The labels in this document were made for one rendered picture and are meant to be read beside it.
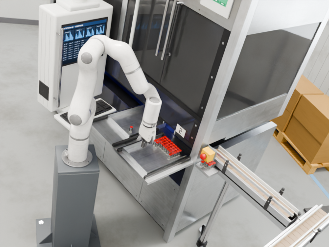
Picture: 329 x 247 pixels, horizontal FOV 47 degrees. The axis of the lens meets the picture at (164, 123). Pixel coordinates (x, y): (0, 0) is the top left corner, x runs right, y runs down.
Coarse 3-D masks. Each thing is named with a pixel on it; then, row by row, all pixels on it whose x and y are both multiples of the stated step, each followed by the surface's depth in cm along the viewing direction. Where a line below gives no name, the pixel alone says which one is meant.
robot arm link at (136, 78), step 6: (132, 72) 191; (138, 72) 193; (132, 78) 193; (138, 78) 194; (144, 78) 196; (132, 84) 196; (138, 84) 195; (144, 84) 196; (150, 84) 203; (138, 90) 197; (144, 90) 198; (150, 90) 207; (156, 90) 210; (150, 96) 211; (156, 96) 211
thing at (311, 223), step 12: (312, 216) 228; (324, 216) 230; (288, 228) 215; (300, 228) 218; (312, 228) 214; (324, 228) 228; (276, 240) 206; (288, 240) 208; (300, 240) 207; (312, 240) 215
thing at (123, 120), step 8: (144, 104) 290; (120, 112) 277; (128, 112) 283; (136, 112) 285; (112, 120) 267; (120, 120) 273; (128, 120) 275; (136, 120) 277; (120, 128) 262; (128, 128) 267; (136, 128) 269; (128, 136) 257
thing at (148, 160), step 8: (160, 136) 266; (136, 144) 252; (152, 144) 259; (128, 152) 246; (136, 152) 248; (144, 152) 250; (152, 152) 252; (160, 152) 253; (136, 160) 242; (144, 160) 244; (152, 160) 245; (160, 160) 247; (168, 160) 249; (176, 160) 246; (144, 168) 238; (152, 168) 239; (160, 168) 238
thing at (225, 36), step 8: (224, 32) 206; (224, 40) 208; (224, 48) 209; (216, 56) 215; (216, 64) 216; (216, 72) 218; (208, 80) 224; (208, 88) 226; (208, 96) 228; (200, 104) 235; (200, 112) 236; (192, 128) 245; (192, 136) 247
